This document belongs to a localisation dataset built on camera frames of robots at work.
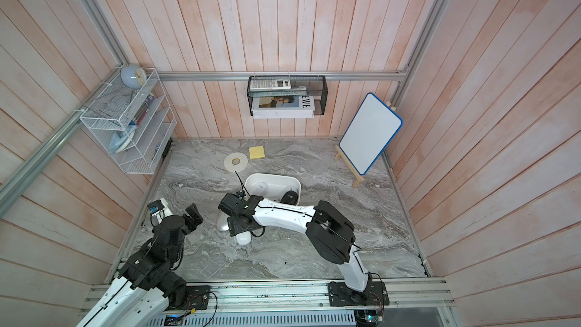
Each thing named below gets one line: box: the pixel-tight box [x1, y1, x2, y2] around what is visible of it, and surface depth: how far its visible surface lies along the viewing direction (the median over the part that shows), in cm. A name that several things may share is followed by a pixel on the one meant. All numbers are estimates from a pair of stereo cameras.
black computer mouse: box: [279, 189, 299, 206], surface depth 95 cm
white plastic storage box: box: [244, 173, 302, 206], surface depth 101 cm
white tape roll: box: [223, 152, 249, 173], surface depth 113 cm
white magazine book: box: [251, 95, 315, 119], surface depth 95 cm
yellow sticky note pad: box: [248, 145, 265, 160], surface depth 117 cm
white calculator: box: [249, 78, 292, 92], surface depth 92 cm
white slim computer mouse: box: [236, 230, 252, 247], surface depth 86 cm
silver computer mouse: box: [216, 209, 230, 232], surface depth 92 cm
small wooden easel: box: [334, 145, 365, 189], surface depth 100 cm
